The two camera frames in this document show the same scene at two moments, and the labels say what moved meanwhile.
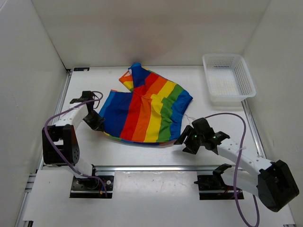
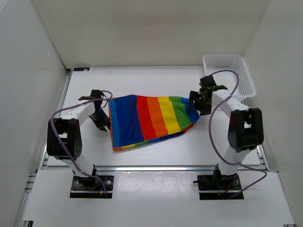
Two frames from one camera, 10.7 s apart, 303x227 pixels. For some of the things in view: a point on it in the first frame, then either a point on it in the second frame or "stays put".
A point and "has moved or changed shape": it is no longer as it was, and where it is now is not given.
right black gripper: (190, 148) to (194, 96)
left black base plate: (91, 187) stays put
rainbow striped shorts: (151, 112) has moved or changed shape
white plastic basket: (228, 78) stays put
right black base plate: (212, 187) stays put
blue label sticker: (81, 69) stays put
